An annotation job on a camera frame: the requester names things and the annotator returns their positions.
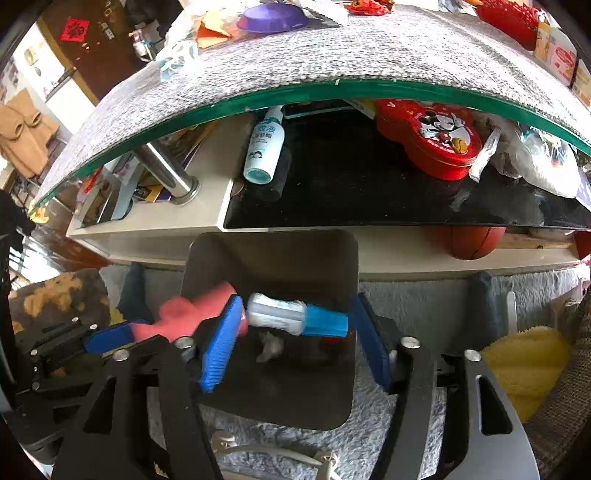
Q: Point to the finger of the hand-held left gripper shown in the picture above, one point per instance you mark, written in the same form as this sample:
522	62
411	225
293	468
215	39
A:
108	337

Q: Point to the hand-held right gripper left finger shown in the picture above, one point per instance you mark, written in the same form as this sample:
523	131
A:
221	341

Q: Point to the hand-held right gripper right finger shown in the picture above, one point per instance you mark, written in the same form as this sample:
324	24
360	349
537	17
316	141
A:
371	341

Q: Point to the pink soft object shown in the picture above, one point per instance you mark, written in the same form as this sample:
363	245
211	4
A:
194	311

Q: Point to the white bottle with blue cap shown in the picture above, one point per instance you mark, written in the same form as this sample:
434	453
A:
277	314

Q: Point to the grey plastic bin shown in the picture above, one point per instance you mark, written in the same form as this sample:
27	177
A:
277	258

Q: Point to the orange paper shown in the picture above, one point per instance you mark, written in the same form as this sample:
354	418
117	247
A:
214	27

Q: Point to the purple bowl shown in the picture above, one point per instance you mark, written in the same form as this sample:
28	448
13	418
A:
272	18

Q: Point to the red gold paper decoration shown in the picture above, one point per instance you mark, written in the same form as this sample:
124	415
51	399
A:
369	6

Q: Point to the crumpled white tissue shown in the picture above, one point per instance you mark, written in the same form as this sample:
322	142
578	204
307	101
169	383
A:
270	346

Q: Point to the person's left foot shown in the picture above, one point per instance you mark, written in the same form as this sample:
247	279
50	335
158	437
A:
134	290

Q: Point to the grey fluffy rug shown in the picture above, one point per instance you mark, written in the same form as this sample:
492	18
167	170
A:
415	304

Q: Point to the framed tablet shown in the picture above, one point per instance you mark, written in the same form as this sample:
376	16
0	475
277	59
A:
108	203

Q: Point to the orange basketball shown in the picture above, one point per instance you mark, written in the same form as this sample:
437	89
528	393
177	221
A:
471	242

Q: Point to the yellow fluffy blanket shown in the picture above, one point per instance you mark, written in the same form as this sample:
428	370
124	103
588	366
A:
526	364

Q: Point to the white coffee table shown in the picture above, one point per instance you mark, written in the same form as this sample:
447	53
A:
207	170

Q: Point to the metal table leg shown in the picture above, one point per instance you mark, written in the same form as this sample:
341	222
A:
166	173

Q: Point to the white spray bottle teal cap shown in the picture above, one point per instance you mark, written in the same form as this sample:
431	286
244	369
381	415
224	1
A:
263	143

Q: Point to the striped knitted blanket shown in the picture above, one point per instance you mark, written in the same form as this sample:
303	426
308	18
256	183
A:
565	415

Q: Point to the red cartoon tin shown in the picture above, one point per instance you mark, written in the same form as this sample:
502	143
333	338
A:
429	138

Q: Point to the brown coat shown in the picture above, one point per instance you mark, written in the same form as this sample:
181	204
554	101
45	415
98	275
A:
21	134

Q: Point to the white plastic bags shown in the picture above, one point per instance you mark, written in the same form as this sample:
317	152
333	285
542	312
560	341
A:
535	159

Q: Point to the purple card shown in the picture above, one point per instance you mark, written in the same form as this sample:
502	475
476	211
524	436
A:
585	189

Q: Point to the brown door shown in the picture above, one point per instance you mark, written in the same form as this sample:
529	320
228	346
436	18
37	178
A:
99	60

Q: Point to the blue white face mask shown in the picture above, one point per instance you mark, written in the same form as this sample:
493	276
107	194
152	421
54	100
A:
178	55

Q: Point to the grey table mat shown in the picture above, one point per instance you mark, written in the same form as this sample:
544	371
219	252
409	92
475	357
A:
323	55

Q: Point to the red diamond door decoration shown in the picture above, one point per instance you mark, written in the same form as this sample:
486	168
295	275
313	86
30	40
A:
73	30

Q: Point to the clear plastic bag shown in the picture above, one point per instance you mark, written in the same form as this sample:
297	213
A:
184	23

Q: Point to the cream snack box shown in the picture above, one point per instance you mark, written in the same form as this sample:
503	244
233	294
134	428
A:
582	85

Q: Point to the white serrated paper sheet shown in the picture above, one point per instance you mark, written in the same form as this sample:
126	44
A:
325	13

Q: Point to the pink white snack box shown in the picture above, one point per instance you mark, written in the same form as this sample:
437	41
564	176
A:
561	57

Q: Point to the yellow snack box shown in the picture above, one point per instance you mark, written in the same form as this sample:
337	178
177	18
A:
542	40

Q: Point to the red woven basket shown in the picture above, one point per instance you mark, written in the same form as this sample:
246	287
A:
505	21

